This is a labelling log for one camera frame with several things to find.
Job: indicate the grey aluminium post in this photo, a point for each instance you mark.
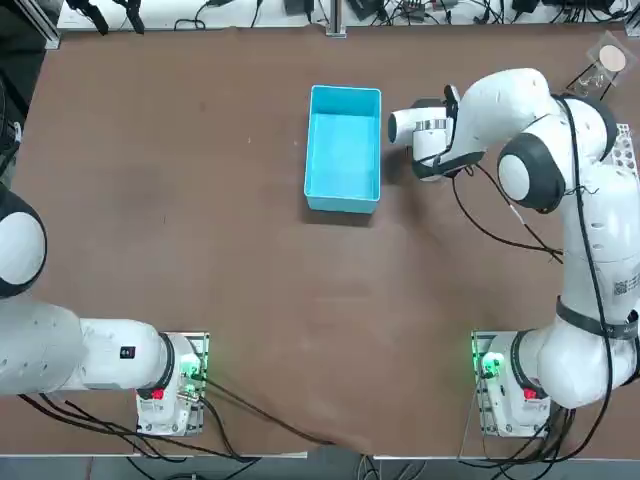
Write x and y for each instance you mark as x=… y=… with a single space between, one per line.
x=337 y=20

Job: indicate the black power adapter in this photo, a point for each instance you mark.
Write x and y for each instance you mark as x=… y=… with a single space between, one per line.
x=299 y=6

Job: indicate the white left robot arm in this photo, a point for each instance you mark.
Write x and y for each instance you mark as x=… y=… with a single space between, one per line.
x=50 y=350

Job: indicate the aluminium profile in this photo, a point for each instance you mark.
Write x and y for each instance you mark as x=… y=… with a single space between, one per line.
x=52 y=40

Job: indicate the black red power strip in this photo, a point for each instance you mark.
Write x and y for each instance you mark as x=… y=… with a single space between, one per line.
x=420 y=4

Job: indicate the blue plastic bin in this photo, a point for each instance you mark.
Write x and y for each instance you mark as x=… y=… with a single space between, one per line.
x=342 y=150

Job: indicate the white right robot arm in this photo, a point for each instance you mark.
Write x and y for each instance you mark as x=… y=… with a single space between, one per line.
x=600 y=225

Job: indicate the white test tube rack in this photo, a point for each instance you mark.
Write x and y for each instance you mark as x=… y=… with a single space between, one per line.
x=627 y=150

